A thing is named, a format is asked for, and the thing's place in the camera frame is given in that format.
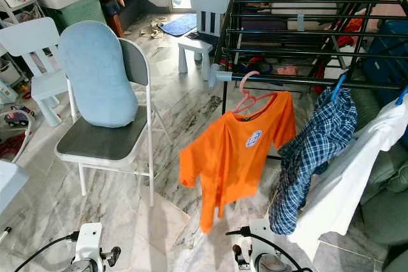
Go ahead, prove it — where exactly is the blue plaid shirt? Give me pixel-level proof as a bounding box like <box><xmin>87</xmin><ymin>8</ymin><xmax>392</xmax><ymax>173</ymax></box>
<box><xmin>268</xmin><ymin>87</ymin><xmax>358</xmax><ymax>236</ymax></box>

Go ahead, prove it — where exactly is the pink plastic hanger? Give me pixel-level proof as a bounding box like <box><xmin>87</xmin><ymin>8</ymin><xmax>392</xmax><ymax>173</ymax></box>
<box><xmin>233</xmin><ymin>71</ymin><xmax>276</xmax><ymax>115</ymax></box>

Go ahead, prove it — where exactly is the orange t-shirt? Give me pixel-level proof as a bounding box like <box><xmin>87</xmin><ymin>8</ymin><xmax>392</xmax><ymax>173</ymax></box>
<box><xmin>178</xmin><ymin>92</ymin><xmax>297</xmax><ymax>233</ymax></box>

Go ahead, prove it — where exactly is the white grey folding chair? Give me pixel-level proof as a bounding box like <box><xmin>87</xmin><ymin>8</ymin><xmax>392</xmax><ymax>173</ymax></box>
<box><xmin>55</xmin><ymin>38</ymin><xmax>170</xmax><ymax>208</ymax></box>

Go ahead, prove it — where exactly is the white plastic folding table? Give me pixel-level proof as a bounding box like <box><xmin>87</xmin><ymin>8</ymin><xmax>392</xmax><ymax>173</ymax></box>
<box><xmin>0</xmin><ymin>161</ymin><xmax>29</xmax><ymax>212</ymax></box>

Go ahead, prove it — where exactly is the white t-shirt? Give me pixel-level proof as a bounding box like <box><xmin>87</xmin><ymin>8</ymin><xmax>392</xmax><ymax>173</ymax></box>
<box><xmin>287</xmin><ymin>94</ymin><xmax>408</xmax><ymax>261</ymax></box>

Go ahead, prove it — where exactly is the dark green leather sofa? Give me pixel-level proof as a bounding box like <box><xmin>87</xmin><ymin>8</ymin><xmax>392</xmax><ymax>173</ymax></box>
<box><xmin>351</xmin><ymin>87</ymin><xmax>408</xmax><ymax>272</ymax></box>

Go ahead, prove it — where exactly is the light blue cushion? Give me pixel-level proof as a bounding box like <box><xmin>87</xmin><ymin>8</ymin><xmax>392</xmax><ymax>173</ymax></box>
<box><xmin>59</xmin><ymin>21</ymin><xmax>139</xmax><ymax>129</ymax></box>

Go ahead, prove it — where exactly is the black metal drying rack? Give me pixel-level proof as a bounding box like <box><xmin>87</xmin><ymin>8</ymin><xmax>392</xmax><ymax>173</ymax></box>
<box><xmin>220</xmin><ymin>0</ymin><xmax>408</xmax><ymax>117</ymax></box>

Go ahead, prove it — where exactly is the white child chair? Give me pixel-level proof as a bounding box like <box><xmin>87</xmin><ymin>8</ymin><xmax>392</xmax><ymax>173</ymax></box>
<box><xmin>177</xmin><ymin>0</ymin><xmax>230</xmax><ymax>82</ymax></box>
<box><xmin>0</xmin><ymin>17</ymin><xmax>71</xmax><ymax>127</ymax></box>

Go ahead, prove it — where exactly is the blue floor mat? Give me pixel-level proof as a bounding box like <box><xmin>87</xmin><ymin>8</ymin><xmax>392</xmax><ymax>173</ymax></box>
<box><xmin>159</xmin><ymin>13</ymin><xmax>197</xmax><ymax>37</ymax></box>

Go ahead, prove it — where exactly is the green plastic basket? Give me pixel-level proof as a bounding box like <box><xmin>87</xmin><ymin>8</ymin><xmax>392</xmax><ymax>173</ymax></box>
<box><xmin>61</xmin><ymin>0</ymin><xmax>106</xmax><ymax>31</ymax></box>

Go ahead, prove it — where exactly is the dark blue storage box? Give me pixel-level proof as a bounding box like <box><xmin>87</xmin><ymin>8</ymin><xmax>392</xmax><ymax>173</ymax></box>
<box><xmin>362</xmin><ymin>18</ymin><xmax>408</xmax><ymax>104</ymax></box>

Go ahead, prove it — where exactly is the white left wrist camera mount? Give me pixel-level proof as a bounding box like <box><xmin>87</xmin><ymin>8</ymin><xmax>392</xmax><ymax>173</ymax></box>
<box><xmin>75</xmin><ymin>223</ymin><xmax>104</xmax><ymax>265</ymax></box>

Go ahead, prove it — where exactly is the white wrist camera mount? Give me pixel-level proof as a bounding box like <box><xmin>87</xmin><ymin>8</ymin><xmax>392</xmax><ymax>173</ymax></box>
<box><xmin>247</xmin><ymin>218</ymin><xmax>276</xmax><ymax>260</ymax></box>
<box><xmin>75</xmin><ymin>223</ymin><xmax>104</xmax><ymax>265</ymax></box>

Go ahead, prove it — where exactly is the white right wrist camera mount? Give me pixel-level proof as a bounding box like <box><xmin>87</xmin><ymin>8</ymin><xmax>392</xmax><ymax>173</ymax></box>
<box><xmin>247</xmin><ymin>218</ymin><xmax>276</xmax><ymax>260</ymax></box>

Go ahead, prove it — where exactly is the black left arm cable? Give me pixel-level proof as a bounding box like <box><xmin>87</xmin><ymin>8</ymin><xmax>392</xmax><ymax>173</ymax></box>
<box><xmin>13</xmin><ymin>231</ymin><xmax>80</xmax><ymax>272</ymax></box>

